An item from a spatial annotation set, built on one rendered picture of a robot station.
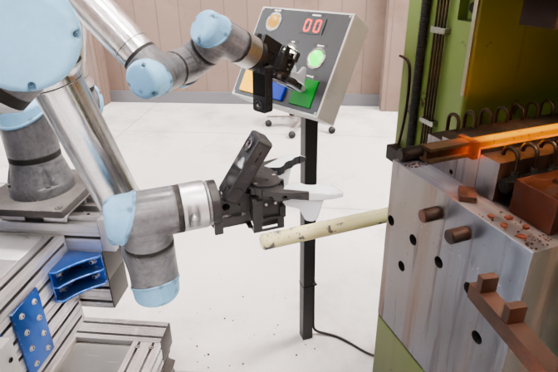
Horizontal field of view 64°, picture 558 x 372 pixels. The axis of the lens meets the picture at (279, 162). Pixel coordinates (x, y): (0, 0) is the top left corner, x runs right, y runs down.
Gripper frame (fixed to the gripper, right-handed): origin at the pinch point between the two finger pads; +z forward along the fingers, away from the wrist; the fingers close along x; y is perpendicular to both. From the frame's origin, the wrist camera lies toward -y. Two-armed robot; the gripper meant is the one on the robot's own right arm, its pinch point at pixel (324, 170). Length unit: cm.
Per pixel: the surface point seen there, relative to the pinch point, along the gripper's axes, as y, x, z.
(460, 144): -1.2, 1.5, 26.8
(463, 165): 4.6, -0.7, 30.6
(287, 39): -12, -58, 16
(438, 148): -1.3, 1.5, 22.0
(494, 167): 1.8, 6.6, 30.6
